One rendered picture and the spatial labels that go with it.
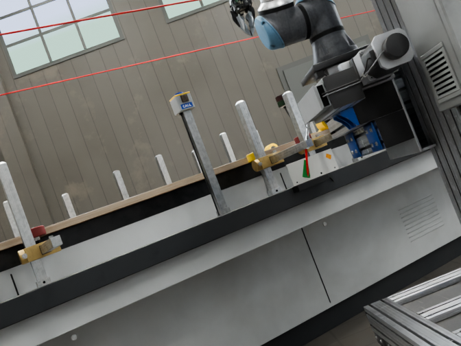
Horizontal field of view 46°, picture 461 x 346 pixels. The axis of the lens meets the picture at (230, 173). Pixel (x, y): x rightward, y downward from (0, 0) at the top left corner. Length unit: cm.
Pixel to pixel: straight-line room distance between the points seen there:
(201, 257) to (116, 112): 548
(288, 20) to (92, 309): 119
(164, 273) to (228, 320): 45
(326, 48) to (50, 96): 624
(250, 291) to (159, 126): 513
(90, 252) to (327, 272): 113
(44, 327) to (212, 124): 562
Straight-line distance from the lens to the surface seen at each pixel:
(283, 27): 177
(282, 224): 236
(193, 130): 225
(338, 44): 179
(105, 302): 207
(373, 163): 266
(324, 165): 250
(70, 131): 761
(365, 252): 285
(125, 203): 227
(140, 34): 772
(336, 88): 147
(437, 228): 319
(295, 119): 250
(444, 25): 135
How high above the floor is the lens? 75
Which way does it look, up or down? 2 degrees up
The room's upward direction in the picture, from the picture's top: 21 degrees counter-clockwise
